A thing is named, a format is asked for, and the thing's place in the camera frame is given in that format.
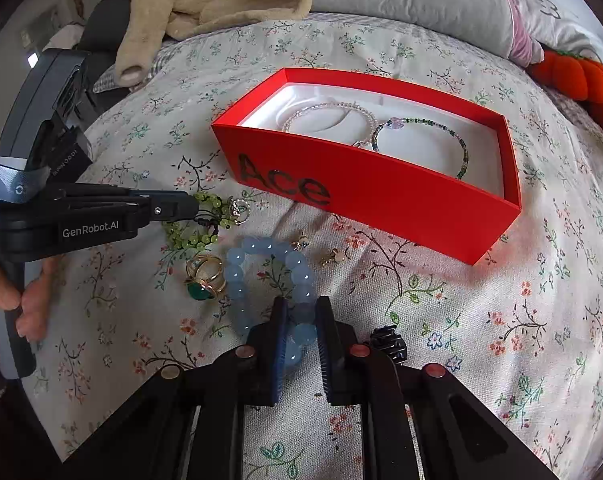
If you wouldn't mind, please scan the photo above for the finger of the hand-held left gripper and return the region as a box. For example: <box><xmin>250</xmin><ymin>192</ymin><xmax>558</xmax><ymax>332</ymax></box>
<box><xmin>46</xmin><ymin>183</ymin><xmax>203</xmax><ymax>227</ymax></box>

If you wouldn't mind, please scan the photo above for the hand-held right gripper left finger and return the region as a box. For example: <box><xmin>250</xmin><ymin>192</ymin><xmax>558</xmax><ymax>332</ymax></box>
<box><xmin>96</xmin><ymin>296</ymin><xmax>289</xmax><ymax>480</ymax></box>

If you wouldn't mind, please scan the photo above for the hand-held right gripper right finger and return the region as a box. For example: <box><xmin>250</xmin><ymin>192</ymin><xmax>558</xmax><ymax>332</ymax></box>
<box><xmin>315</xmin><ymin>296</ymin><xmax>557</xmax><ymax>480</ymax></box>

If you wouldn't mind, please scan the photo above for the green bead bracelet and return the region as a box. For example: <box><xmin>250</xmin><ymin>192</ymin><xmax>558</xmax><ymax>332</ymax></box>
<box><xmin>164</xmin><ymin>191</ymin><xmax>237</xmax><ymax>252</ymax></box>

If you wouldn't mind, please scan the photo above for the black hair claw clip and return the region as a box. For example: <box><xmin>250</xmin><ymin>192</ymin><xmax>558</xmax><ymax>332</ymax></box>
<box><xmin>370</xmin><ymin>326</ymin><xmax>408</xmax><ymax>362</ymax></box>

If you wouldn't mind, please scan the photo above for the gold ring with green stone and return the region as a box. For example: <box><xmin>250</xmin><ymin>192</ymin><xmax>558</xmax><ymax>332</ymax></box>
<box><xmin>184</xmin><ymin>254</ymin><xmax>228</xmax><ymax>305</ymax></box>

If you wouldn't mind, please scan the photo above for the blue bead bracelet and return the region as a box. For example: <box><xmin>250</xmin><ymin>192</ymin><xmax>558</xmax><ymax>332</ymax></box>
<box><xmin>224</xmin><ymin>236</ymin><xmax>318</xmax><ymax>361</ymax></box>

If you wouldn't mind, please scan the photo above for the gold pearl earring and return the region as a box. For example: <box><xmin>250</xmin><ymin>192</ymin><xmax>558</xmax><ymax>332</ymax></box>
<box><xmin>320</xmin><ymin>249</ymin><xmax>351</xmax><ymax>268</ymax></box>

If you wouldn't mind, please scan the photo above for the red jewelry box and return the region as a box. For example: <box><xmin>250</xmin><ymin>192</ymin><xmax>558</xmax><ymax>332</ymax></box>
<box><xmin>210</xmin><ymin>67</ymin><xmax>523</xmax><ymax>267</ymax></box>

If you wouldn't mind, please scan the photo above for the person's left hand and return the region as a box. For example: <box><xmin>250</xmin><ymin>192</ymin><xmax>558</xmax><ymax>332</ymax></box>
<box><xmin>0</xmin><ymin>254</ymin><xmax>57</xmax><ymax>346</ymax></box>

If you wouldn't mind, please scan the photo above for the dark chair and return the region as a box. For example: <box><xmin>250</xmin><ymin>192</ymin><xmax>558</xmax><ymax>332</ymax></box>
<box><xmin>79</xmin><ymin>0</ymin><xmax>135</xmax><ymax>116</ymax></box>

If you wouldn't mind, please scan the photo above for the orange pumpkin plush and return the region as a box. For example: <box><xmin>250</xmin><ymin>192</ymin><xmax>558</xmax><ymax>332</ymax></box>
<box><xmin>526</xmin><ymin>49</ymin><xmax>603</xmax><ymax>123</ymax></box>

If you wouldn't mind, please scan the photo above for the pink striped pillow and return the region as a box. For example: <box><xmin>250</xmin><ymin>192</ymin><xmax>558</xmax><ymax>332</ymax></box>
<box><xmin>496</xmin><ymin>0</ymin><xmax>546</xmax><ymax>67</ymax></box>

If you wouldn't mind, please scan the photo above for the white printed pillow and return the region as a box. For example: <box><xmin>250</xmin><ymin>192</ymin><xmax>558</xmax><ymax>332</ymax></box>
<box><xmin>506</xmin><ymin>0</ymin><xmax>603</xmax><ymax>63</ymax></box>

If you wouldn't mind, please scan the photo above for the small silver ring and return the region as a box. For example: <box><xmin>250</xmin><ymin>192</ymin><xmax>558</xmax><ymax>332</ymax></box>
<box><xmin>230</xmin><ymin>198</ymin><xmax>252</xmax><ymax>225</ymax></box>

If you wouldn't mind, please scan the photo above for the clear bead bracelet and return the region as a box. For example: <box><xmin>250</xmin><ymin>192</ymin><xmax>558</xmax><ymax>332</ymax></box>
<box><xmin>282</xmin><ymin>102</ymin><xmax>379</xmax><ymax>150</ymax></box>

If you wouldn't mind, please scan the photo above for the dark green bead necklace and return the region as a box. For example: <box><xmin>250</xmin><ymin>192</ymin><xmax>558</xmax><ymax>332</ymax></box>
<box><xmin>371</xmin><ymin>117</ymin><xmax>468</xmax><ymax>181</ymax></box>

